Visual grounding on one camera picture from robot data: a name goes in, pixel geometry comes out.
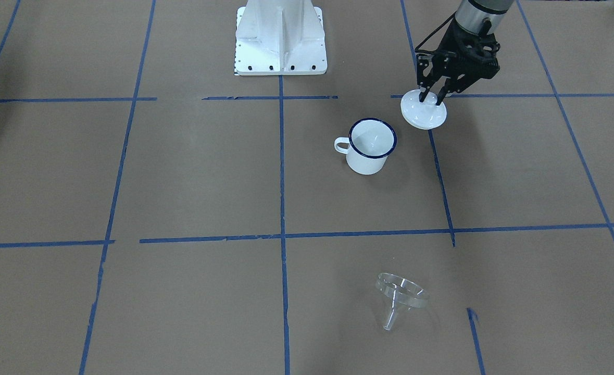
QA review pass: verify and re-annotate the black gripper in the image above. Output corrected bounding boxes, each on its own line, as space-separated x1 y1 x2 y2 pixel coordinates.
415 23 500 105

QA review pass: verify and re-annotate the white cup lid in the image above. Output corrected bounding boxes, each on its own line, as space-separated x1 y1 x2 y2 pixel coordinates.
400 90 447 130

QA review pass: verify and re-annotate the clear glass funnel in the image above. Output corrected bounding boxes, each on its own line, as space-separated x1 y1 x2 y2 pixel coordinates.
375 272 430 332

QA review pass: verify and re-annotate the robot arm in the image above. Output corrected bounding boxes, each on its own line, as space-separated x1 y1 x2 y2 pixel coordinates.
415 1 513 105

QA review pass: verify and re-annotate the white enamel cup blue rim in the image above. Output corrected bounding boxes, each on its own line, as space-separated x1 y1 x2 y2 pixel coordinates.
334 117 397 176

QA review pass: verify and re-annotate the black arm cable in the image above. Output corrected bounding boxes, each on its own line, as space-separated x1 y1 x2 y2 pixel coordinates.
414 12 456 55

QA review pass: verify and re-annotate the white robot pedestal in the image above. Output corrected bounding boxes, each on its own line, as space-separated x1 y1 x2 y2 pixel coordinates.
234 1 328 76

